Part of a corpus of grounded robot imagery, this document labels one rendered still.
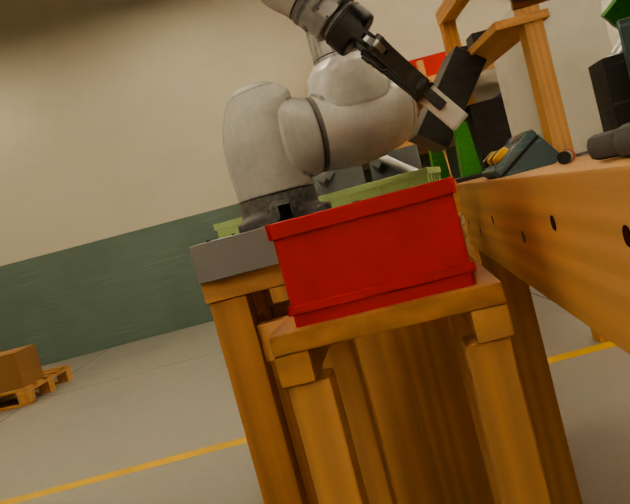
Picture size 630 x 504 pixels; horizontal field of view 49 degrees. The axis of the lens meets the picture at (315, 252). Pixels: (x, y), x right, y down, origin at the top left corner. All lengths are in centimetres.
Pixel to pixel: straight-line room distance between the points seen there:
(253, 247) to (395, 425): 41
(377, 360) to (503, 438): 50
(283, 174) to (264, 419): 45
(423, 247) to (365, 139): 63
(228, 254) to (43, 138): 744
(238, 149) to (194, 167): 678
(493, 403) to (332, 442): 18
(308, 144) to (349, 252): 59
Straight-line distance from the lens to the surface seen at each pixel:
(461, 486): 193
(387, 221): 75
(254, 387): 127
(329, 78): 137
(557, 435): 170
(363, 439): 109
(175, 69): 828
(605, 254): 57
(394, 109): 138
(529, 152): 104
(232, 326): 125
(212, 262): 121
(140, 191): 821
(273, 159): 130
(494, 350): 76
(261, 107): 132
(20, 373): 616
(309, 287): 76
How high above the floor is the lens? 92
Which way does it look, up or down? 3 degrees down
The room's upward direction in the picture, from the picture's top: 15 degrees counter-clockwise
